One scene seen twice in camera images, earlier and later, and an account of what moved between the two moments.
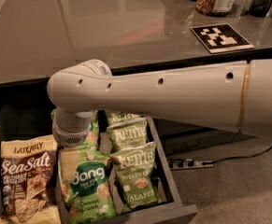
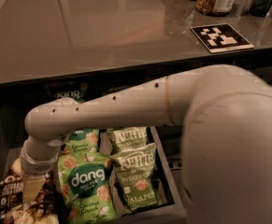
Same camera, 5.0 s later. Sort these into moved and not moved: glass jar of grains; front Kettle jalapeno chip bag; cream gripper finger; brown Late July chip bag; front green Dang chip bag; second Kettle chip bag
Moved: brown Late July chip bag; cream gripper finger
Not moved: second Kettle chip bag; front green Dang chip bag; front Kettle jalapeno chip bag; glass jar of grains
